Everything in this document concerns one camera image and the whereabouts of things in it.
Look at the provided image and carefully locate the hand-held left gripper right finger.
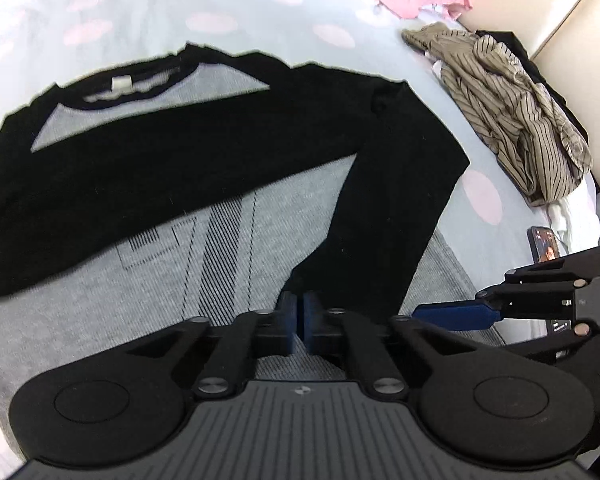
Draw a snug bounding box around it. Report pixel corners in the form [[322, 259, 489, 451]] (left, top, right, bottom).
[[303, 292, 481, 401]]

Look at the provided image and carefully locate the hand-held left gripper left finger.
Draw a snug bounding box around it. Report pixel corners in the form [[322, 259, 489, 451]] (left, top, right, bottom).
[[125, 292, 299, 401]]

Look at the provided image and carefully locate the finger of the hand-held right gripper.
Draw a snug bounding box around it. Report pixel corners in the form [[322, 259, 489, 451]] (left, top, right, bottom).
[[504, 246, 600, 286], [411, 280, 588, 335]]

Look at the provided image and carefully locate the grey and black sweater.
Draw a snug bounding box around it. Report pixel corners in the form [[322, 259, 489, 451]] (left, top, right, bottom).
[[0, 42, 476, 461]]

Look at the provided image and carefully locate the smartphone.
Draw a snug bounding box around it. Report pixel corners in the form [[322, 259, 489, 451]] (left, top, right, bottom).
[[527, 226, 578, 337]]

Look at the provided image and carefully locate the tan striped shirt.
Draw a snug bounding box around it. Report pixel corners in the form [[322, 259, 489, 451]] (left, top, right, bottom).
[[401, 22, 593, 207]]

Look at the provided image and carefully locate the black garment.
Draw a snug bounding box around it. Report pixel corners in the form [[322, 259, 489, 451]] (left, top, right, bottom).
[[474, 30, 591, 143]]

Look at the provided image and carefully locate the cream padded headboard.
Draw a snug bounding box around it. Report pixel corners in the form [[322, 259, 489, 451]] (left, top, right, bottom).
[[440, 0, 600, 193]]

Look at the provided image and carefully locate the grey pink-dotted bed sheet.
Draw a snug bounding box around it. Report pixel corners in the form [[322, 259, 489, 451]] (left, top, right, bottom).
[[0, 0, 600, 480]]

